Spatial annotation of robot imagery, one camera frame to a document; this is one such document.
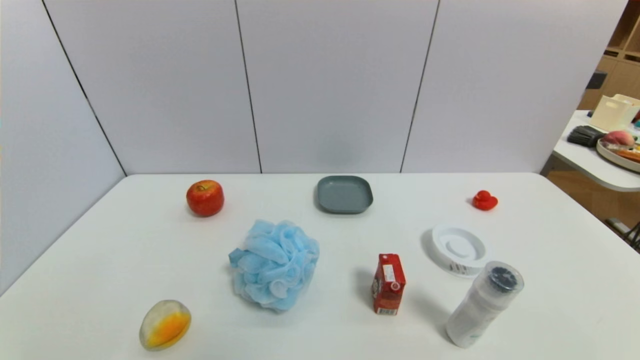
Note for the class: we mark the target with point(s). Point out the blue mesh bath loofah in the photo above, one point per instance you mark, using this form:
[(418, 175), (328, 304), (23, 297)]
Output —
[(275, 265)]

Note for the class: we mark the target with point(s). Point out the grey square dish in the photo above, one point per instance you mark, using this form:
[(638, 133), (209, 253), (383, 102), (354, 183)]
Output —
[(345, 194)]

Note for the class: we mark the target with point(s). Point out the red apple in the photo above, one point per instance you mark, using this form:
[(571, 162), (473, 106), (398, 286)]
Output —
[(205, 198)]

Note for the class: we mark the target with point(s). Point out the red juice carton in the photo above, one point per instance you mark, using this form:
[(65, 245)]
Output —
[(388, 285)]

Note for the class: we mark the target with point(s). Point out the white round plastic container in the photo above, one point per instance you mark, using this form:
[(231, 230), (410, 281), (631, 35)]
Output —
[(459, 248)]

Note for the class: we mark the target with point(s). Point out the red rubber duck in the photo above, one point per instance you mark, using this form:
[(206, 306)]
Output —
[(484, 200)]

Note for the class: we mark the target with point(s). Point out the white bottle with clear cap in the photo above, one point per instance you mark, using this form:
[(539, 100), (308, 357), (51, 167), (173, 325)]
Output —
[(482, 305)]

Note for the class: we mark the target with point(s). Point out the yellow translucent oval soap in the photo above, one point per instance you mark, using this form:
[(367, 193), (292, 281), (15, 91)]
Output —
[(165, 325)]

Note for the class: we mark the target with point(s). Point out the black brush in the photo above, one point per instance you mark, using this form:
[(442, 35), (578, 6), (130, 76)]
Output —
[(585, 136)]

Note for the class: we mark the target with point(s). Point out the white side table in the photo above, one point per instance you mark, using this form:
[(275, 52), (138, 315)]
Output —
[(590, 165)]

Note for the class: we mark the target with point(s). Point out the dark box by shelf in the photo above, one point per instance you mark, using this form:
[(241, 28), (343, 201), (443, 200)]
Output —
[(597, 80)]

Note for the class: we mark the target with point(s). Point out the round beige tray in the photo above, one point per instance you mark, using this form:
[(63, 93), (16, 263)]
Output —
[(615, 155)]

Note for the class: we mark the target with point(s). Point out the pink peach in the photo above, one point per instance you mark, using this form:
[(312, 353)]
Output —
[(619, 138)]

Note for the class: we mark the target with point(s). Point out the cream storage box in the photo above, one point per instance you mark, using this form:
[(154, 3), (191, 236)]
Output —
[(615, 112)]

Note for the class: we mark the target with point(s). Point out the orange food piece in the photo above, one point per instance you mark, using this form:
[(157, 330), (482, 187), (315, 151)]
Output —
[(631, 154)]

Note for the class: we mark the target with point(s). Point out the black chair base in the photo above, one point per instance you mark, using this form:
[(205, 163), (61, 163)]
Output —
[(631, 234)]

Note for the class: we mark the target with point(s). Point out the wooden shelf unit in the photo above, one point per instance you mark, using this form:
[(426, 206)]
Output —
[(625, 45)]

